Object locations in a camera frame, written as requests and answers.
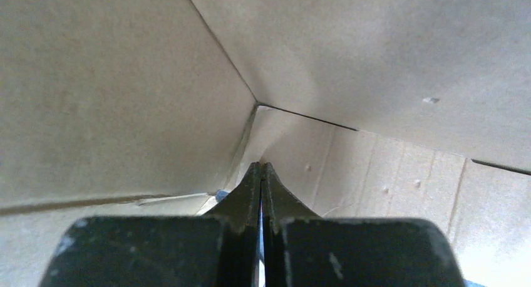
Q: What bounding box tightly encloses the cardboard box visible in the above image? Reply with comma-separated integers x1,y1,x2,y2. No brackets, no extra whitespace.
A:
1,0,530,286

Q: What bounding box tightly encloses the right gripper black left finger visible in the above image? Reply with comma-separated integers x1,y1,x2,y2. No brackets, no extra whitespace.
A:
40,162,261,286

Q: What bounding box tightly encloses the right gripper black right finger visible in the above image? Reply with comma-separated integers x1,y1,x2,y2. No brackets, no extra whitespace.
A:
261,163,465,286

